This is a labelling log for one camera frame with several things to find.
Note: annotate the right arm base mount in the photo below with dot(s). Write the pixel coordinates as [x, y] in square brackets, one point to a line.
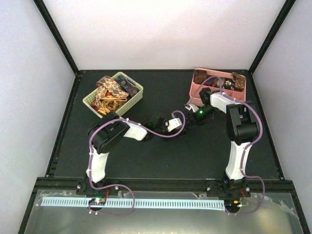
[227, 188]

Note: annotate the yellow necktie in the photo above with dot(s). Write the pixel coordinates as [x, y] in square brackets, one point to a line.
[109, 104]

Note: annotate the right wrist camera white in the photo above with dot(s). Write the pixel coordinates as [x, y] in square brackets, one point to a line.
[191, 107]

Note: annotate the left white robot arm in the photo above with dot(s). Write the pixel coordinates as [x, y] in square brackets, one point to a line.
[104, 138]

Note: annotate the floral orange necktie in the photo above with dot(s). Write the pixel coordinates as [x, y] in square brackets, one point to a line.
[107, 86]

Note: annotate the black aluminium front rail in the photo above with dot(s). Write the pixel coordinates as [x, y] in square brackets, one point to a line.
[144, 185]

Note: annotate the left black frame post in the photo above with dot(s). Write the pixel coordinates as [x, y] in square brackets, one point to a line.
[56, 34]

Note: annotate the light blue cable duct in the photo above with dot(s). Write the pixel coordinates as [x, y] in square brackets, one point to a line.
[133, 203]

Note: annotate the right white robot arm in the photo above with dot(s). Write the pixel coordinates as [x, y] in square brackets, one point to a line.
[243, 127]

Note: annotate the right black frame post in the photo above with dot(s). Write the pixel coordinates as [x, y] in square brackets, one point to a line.
[282, 15]

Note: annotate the pink divided organizer box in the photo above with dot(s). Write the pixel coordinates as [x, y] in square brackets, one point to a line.
[196, 88]

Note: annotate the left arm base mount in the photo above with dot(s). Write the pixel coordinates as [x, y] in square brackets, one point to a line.
[84, 188]

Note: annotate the black frame post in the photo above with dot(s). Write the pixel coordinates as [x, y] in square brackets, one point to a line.
[282, 15]
[56, 34]

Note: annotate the green plastic basket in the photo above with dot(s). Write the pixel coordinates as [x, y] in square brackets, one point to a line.
[89, 100]

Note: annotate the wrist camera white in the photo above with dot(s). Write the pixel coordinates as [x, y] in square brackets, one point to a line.
[191, 107]
[173, 124]

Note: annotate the rolled brown dotted tie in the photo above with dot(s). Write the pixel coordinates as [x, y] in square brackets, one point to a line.
[239, 82]

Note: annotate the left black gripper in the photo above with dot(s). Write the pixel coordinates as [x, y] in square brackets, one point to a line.
[173, 132]

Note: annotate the black necktie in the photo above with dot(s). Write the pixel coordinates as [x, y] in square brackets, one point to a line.
[187, 126]

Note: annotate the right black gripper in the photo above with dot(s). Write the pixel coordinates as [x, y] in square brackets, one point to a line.
[195, 120]

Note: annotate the rolled dark floral tie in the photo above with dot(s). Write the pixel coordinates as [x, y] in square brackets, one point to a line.
[229, 84]

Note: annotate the rolled olive tie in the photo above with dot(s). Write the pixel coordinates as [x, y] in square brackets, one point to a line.
[219, 82]

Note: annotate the rolled red tie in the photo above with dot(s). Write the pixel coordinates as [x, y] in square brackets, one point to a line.
[212, 82]

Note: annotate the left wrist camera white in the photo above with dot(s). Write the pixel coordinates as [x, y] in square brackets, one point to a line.
[173, 124]

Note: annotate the navy patterned necktie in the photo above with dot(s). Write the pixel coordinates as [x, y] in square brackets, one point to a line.
[126, 85]

